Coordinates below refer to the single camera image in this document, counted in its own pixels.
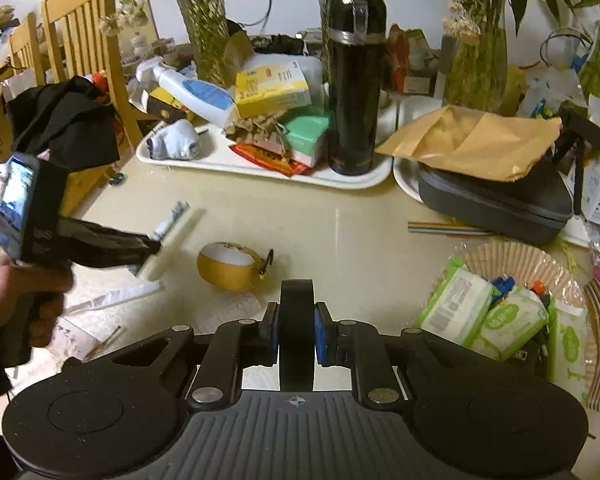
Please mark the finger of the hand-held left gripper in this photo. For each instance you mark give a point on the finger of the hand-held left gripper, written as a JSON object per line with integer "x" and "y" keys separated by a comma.
{"x": 105, "y": 247}

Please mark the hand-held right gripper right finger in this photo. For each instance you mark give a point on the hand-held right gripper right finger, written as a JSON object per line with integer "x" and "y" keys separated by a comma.
{"x": 322, "y": 340}

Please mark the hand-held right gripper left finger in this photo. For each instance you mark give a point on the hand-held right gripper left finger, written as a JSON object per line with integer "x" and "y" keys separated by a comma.
{"x": 270, "y": 340}

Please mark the black tape roll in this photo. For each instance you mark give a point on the black tape roll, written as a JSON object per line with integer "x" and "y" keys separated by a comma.
{"x": 297, "y": 335}

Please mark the marbled paper strip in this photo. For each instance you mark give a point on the marbled paper strip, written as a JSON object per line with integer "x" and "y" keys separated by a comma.
{"x": 170, "y": 245}

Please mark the person's left hand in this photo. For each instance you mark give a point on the person's left hand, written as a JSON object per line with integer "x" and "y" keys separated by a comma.
{"x": 0, "y": 285}

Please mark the black round lid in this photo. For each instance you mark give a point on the black round lid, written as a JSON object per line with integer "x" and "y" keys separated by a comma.
{"x": 116, "y": 178}

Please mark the orange shiba toy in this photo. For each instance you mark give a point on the orange shiba toy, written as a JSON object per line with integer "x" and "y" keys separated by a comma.
{"x": 225, "y": 272}

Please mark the black cloth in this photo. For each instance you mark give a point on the black cloth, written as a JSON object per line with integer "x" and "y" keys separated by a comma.
{"x": 65, "y": 120}

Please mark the calligraphy paper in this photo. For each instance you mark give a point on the calligraphy paper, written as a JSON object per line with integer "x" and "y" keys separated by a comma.
{"x": 75, "y": 337}

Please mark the wooden stick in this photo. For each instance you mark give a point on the wooden stick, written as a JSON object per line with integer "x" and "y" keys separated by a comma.
{"x": 102, "y": 342}

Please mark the white rolled socks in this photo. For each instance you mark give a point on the white rolled socks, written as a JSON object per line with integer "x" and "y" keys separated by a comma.
{"x": 175, "y": 140}

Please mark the green white wipes pack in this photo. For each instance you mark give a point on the green white wipes pack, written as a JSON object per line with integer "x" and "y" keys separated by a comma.
{"x": 567, "y": 350}
{"x": 510, "y": 325}
{"x": 455, "y": 300}

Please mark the black yellow box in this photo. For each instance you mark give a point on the black yellow box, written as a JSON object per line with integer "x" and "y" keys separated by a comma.
{"x": 167, "y": 105}

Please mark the white tray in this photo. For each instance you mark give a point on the white tray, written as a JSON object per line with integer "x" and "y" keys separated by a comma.
{"x": 260, "y": 177}
{"x": 405, "y": 160}

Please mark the wooden chair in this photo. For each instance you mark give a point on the wooden chair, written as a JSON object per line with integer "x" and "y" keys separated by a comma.
{"x": 90, "y": 20}
{"x": 27, "y": 47}

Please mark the red packet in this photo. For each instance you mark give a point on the red packet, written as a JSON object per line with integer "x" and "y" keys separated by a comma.
{"x": 267, "y": 160}

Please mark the white spray bottle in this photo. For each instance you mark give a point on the white spray bottle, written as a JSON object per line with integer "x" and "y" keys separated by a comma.
{"x": 200, "y": 92}

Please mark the blue toy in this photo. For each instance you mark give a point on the blue toy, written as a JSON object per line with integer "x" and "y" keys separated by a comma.
{"x": 502, "y": 287}

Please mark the brown crinkled paper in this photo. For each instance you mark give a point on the brown crinkled paper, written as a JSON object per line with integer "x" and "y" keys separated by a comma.
{"x": 255, "y": 132}

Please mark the mint green box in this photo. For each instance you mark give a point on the mint green box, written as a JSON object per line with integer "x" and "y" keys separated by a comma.
{"x": 307, "y": 132}

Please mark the pleated paper plates pack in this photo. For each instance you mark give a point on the pleated paper plates pack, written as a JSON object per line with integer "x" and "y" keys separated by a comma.
{"x": 525, "y": 260}

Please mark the grey zip case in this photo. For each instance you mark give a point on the grey zip case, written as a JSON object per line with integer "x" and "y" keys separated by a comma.
{"x": 495, "y": 205}

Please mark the brown paper bag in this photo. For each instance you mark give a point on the brown paper bag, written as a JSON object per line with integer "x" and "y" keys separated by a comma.
{"x": 237, "y": 60}

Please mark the black thermos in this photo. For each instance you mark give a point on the black thermos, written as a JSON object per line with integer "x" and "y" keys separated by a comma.
{"x": 355, "y": 100}

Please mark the brown envelope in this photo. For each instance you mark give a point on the brown envelope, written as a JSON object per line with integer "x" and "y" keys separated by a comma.
{"x": 470, "y": 140}

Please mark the red green snack box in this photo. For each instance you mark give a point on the red green snack box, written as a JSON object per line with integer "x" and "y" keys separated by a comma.
{"x": 412, "y": 60}

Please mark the glass vase with dried flowers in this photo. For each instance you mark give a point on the glass vase with dried flowers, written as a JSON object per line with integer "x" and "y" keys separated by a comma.
{"x": 480, "y": 60}

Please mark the black mini tripod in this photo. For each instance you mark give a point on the black mini tripod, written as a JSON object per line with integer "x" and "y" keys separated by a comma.
{"x": 580, "y": 135}

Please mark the white plastic bag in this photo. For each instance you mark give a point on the white plastic bag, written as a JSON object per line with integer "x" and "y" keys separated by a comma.
{"x": 550, "y": 90}

